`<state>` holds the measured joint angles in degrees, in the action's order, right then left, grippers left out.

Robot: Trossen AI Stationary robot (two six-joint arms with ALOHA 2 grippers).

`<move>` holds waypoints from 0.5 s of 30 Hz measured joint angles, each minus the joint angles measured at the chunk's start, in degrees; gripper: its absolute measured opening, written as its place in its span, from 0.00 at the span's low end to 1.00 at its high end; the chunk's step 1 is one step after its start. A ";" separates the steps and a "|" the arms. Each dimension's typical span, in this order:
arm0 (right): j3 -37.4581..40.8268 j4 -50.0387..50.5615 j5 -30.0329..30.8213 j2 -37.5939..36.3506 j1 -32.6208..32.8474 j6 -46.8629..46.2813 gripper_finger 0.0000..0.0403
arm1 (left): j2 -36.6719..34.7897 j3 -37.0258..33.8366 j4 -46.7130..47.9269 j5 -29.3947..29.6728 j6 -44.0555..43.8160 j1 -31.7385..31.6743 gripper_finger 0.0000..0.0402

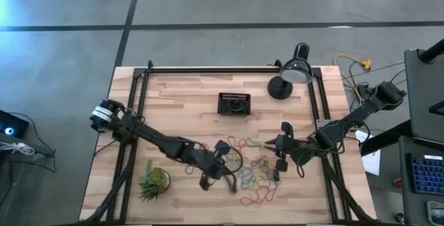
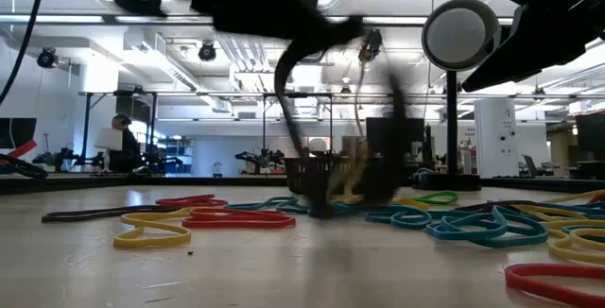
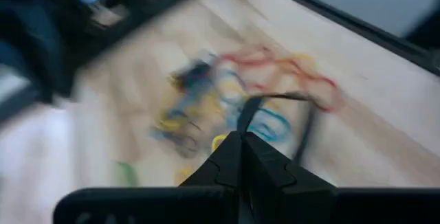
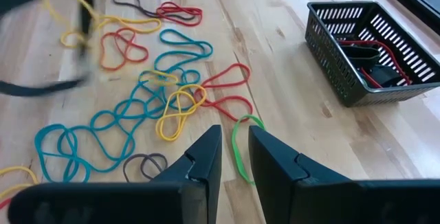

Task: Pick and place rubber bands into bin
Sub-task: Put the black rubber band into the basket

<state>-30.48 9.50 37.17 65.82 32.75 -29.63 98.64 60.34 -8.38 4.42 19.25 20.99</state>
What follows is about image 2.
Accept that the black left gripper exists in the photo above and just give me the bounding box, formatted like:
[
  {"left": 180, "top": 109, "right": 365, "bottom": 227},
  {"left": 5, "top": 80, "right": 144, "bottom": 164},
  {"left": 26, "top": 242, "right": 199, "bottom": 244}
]
[{"left": 188, "top": 0, "right": 365, "bottom": 54}]

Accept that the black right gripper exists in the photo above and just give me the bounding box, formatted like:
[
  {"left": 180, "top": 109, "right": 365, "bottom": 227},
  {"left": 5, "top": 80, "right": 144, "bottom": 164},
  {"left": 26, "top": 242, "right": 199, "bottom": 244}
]
[{"left": 461, "top": 0, "right": 605, "bottom": 94}]

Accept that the long wide black rubber band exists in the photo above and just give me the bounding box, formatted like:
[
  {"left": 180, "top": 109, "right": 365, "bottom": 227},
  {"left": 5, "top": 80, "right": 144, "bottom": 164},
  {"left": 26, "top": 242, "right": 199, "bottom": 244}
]
[{"left": 273, "top": 38, "right": 412, "bottom": 217}]

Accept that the yellow rubber band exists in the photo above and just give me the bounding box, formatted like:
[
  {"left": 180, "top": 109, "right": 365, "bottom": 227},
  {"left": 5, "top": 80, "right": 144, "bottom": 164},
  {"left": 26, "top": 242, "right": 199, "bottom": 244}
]
[
  {"left": 112, "top": 207, "right": 204, "bottom": 248},
  {"left": 547, "top": 220, "right": 605, "bottom": 266},
  {"left": 543, "top": 187, "right": 605, "bottom": 204},
  {"left": 512, "top": 203, "right": 605, "bottom": 227},
  {"left": 391, "top": 197, "right": 429, "bottom": 208}
]

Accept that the teal rubber band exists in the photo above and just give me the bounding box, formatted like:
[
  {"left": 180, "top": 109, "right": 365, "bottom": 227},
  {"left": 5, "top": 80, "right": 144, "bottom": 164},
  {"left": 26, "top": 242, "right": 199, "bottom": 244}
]
[
  {"left": 225, "top": 196, "right": 360, "bottom": 218},
  {"left": 424, "top": 206, "right": 549, "bottom": 248},
  {"left": 562, "top": 225, "right": 605, "bottom": 243},
  {"left": 366, "top": 205, "right": 431, "bottom": 230},
  {"left": 538, "top": 202, "right": 605, "bottom": 217}
]

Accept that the dark purple rubber band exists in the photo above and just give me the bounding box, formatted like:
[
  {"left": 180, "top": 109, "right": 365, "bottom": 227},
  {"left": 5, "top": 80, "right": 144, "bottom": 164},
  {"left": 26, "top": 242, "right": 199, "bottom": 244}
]
[
  {"left": 41, "top": 205, "right": 190, "bottom": 224},
  {"left": 456, "top": 200, "right": 540, "bottom": 213}
]

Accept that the black slotted plastic bin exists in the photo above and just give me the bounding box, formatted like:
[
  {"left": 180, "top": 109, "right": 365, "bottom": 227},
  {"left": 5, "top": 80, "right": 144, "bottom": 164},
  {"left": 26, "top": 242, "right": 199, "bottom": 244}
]
[{"left": 283, "top": 155, "right": 382, "bottom": 195}]

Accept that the green rubber band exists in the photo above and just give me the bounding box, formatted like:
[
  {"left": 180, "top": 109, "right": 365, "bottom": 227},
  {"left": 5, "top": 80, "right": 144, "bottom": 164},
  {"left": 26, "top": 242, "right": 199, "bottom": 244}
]
[{"left": 410, "top": 191, "right": 458, "bottom": 206}]

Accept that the black ceiling spotlight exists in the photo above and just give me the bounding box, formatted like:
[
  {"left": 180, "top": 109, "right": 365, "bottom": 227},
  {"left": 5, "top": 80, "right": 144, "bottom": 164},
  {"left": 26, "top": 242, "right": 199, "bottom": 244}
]
[
  {"left": 198, "top": 41, "right": 217, "bottom": 62},
  {"left": 36, "top": 46, "right": 59, "bottom": 69},
  {"left": 357, "top": 28, "right": 384, "bottom": 63}
]

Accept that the white column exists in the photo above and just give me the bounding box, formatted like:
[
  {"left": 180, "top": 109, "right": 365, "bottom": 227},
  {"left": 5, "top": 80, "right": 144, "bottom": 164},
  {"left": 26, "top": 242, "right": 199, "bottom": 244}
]
[{"left": 475, "top": 97, "right": 517, "bottom": 180}]

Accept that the black desk lamp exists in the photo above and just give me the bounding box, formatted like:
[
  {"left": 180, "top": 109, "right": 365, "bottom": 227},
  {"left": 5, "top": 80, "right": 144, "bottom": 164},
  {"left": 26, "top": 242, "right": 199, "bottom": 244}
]
[{"left": 413, "top": 0, "right": 501, "bottom": 192}]

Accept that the black monitor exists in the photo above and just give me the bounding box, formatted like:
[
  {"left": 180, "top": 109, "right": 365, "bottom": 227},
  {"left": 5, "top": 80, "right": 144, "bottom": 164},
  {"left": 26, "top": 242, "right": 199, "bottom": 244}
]
[
  {"left": 575, "top": 112, "right": 605, "bottom": 162},
  {"left": 366, "top": 117, "right": 425, "bottom": 156},
  {"left": 0, "top": 117, "right": 38, "bottom": 150}
]

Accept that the person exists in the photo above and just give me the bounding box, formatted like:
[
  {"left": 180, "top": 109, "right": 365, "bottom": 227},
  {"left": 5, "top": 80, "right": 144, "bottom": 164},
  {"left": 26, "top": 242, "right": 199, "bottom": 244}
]
[{"left": 108, "top": 113, "right": 143, "bottom": 175}]

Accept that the white laptop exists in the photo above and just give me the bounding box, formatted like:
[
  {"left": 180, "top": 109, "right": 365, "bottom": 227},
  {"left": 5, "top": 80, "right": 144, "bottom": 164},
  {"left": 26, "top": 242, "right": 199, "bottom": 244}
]
[{"left": 94, "top": 127, "right": 123, "bottom": 152}]

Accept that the black background rig frame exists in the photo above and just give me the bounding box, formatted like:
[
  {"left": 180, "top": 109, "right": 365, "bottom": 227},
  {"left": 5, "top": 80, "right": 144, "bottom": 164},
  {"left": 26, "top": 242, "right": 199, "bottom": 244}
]
[{"left": 262, "top": 93, "right": 335, "bottom": 158}]

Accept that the black aluminium table frame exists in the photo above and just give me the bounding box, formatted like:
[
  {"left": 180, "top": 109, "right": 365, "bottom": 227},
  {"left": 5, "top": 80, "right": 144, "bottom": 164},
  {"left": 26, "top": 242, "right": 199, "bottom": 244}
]
[{"left": 0, "top": 174, "right": 605, "bottom": 196}]

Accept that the black hanging cable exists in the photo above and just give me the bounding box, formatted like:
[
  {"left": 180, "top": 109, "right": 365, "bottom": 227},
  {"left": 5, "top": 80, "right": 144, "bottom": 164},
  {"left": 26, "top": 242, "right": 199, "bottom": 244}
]
[{"left": 0, "top": 0, "right": 53, "bottom": 106}]

